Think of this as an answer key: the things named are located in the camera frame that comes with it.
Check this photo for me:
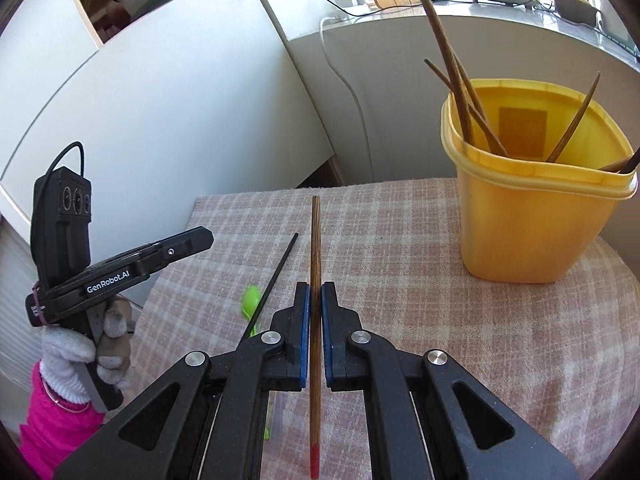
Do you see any person's left forearm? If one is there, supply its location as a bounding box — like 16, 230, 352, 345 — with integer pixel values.
17, 362, 103, 478

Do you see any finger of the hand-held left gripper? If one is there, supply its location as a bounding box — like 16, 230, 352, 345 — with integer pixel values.
149, 226, 215, 275

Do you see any white power cable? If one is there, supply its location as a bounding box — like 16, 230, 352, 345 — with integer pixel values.
319, 14, 373, 183

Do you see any white slatted panel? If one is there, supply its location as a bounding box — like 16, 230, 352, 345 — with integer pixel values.
0, 220, 43, 411

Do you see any person's left hand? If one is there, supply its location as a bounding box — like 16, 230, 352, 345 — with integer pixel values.
40, 296, 136, 404

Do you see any potted plant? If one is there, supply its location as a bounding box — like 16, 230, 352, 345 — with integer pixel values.
62, 0, 236, 51

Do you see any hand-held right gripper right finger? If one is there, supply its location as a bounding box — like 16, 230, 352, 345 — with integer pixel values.
321, 281, 581, 480

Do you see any yellow plastic container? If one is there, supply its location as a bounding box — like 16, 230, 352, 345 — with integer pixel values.
440, 78, 638, 283

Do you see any green plastic spoon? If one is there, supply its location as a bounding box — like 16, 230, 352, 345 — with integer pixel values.
241, 285, 275, 442

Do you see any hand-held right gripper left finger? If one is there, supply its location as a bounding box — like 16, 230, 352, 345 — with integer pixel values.
52, 281, 312, 480

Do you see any pink checked tablecloth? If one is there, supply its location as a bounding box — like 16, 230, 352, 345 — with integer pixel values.
127, 177, 640, 480

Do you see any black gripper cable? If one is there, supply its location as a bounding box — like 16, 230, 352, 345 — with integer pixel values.
42, 141, 86, 181

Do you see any black chopstick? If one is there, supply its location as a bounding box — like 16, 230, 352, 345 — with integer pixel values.
244, 232, 299, 341

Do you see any white cabinet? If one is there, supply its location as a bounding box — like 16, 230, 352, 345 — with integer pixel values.
0, 0, 336, 241

